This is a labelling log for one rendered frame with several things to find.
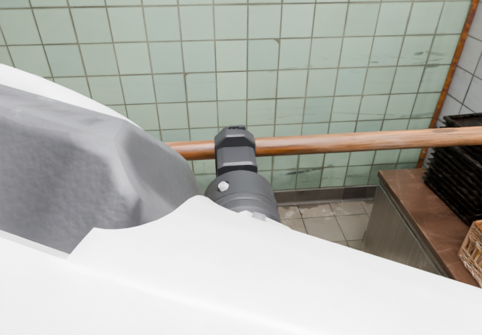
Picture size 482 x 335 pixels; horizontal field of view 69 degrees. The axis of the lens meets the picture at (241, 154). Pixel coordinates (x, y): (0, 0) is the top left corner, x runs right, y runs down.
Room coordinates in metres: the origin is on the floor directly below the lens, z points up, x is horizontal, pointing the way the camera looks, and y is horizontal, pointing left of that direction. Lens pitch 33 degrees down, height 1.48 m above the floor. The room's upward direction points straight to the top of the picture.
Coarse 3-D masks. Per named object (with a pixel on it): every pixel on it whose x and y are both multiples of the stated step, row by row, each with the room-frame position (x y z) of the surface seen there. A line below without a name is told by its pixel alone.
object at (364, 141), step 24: (168, 144) 0.45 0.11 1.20; (192, 144) 0.45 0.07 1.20; (264, 144) 0.45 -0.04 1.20; (288, 144) 0.45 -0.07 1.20; (312, 144) 0.46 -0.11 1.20; (336, 144) 0.46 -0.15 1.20; (360, 144) 0.46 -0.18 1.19; (384, 144) 0.46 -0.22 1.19; (408, 144) 0.47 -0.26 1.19; (432, 144) 0.47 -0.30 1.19; (456, 144) 0.48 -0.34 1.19; (480, 144) 0.48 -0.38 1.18
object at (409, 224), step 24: (384, 192) 1.17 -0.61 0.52; (408, 192) 1.09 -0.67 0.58; (432, 192) 1.09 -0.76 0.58; (384, 216) 1.12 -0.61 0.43; (408, 216) 0.97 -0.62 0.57; (432, 216) 0.96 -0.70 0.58; (456, 216) 0.96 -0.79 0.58; (384, 240) 1.07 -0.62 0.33; (408, 240) 0.94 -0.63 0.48; (432, 240) 0.84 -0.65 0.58; (456, 240) 0.84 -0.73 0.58; (408, 264) 0.89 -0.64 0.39; (432, 264) 0.79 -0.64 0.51; (456, 264) 0.74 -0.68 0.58
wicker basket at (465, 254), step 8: (472, 224) 0.77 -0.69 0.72; (480, 224) 0.76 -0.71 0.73; (472, 232) 0.76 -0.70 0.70; (480, 232) 0.74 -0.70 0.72; (464, 240) 0.77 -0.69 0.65; (472, 240) 0.75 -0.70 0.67; (480, 240) 0.72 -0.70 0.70; (464, 248) 0.76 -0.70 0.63; (472, 248) 0.77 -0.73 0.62; (480, 248) 0.72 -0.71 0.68; (464, 256) 0.75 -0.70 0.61; (472, 256) 0.73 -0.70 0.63; (480, 256) 0.70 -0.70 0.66; (464, 264) 0.73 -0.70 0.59; (472, 264) 0.72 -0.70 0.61; (472, 272) 0.70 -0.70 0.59; (480, 272) 0.68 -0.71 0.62; (480, 280) 0.67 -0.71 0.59
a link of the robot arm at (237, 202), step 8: (240, 192) 0.30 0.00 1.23; (248, 192) 0.30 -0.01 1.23; (224, 200) 0.29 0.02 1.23; (232, 200) 0.29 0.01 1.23; (240, 200) 0.29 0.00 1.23; (248, 200) 0.29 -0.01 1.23; (256, 200) 0.29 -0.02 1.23; (264, 200) 0.29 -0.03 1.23; (232, 208) 0.28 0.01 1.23; (240, 208) 0.28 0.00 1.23; (248, 208) 0.28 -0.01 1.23; (256, 208) 0.28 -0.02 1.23; (264, 208) 0.28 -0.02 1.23; (272, 208) 0.29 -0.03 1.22; (272, 216) 0.28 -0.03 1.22
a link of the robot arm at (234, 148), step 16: (224, 128) 0.42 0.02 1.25; (240, 128) 0.41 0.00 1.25; (224, 144) 0.39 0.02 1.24; (240, 144) 0.40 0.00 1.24; (224, 160) 0.36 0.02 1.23; (240, 160) 0.36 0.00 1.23; (224, 176) 0.33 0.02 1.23; (240, 176) 0.33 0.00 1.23; (256, 176) 0.33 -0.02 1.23; (208, 192) 0.32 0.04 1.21; (224, 192) 0.30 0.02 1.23; (256, 192) 0.30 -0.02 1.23; (272, 192) 0.33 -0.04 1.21
